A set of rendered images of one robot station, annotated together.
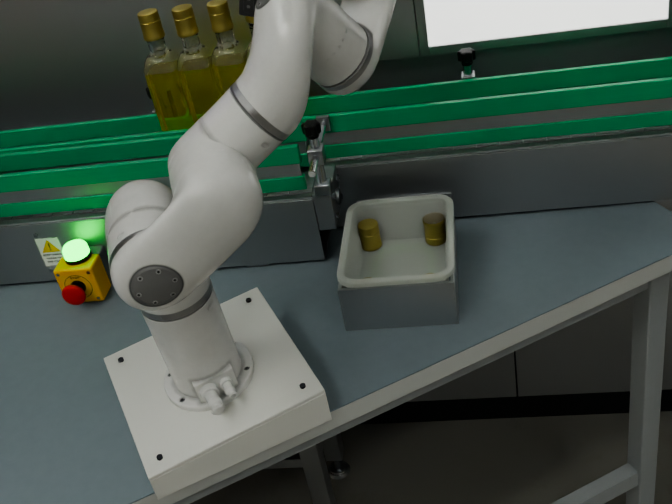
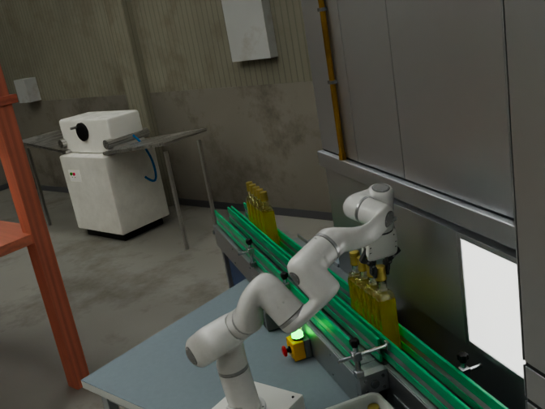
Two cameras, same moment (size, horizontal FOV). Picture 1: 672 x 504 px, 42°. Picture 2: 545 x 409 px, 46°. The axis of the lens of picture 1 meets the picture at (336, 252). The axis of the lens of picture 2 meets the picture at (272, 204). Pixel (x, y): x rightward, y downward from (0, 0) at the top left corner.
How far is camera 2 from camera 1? 1.45 m
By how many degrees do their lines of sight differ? 57
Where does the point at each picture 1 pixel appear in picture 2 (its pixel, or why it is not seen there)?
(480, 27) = (490, 346)
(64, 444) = (214, 398)
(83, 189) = not seen: hidden behind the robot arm
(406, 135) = (414, 377)
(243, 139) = (229, 325)
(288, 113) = (239, 325)
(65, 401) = not seen: hidden behind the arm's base
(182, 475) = not seen: outside the picture
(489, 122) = (441, 398)
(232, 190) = (204, 339)
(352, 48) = (279, 316)
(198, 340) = (226, 389)
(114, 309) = (293, 368)
